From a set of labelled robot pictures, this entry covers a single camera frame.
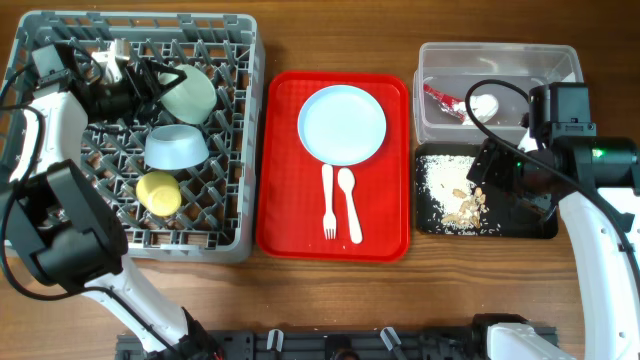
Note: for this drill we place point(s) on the yellow plastic cup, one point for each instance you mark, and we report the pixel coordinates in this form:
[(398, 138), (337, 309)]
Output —
[(159, 192)]

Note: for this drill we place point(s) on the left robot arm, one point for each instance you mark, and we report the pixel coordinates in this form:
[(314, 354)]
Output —
[(60, 225)]

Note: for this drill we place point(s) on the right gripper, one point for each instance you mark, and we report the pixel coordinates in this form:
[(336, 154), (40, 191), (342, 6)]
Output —
[(489, 164)]

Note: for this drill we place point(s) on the red plastic serving tray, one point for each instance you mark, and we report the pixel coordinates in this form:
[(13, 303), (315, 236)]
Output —
[(291, 198)]

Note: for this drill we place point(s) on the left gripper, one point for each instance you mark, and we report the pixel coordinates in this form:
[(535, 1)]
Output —
[(156, 68)]

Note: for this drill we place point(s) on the red snack wrapper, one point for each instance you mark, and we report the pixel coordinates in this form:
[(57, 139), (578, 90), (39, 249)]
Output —
[(447, 103)]

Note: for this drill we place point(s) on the clear plastic bin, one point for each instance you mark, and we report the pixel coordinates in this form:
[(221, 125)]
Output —
[(453, 67)]

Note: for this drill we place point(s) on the rice and peanut shell scraps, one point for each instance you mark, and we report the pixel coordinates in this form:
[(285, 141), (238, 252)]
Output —
[(460, 195)]

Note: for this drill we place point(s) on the pale green bowl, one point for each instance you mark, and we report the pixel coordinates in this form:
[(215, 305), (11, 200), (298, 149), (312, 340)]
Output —
[(193, 100)]

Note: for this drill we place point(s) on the white plastic fork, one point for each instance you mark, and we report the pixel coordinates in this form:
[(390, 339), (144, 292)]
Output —
[(329, 219)]

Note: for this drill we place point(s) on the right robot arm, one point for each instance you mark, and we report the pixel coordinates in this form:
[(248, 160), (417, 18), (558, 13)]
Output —
[(594, 182)]

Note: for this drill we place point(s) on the light blue small bowl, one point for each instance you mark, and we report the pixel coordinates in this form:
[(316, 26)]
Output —
[(175, 147)]

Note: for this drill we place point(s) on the light blue round plate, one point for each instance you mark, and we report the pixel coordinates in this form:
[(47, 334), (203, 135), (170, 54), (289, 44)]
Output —
[(341, 125)]

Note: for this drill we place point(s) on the black plastic tray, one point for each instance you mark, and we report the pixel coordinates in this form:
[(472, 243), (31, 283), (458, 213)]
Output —
[(498, 221)]

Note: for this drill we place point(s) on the white plastic spoon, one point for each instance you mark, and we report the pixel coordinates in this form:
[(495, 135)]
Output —
[(346, 182)]

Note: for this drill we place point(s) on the white napkin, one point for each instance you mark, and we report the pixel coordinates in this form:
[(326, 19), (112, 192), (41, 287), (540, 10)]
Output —
[(484, 107)]

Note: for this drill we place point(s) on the grey plastic dishwasher rack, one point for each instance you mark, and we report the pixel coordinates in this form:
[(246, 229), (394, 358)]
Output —
[(215, 221)]

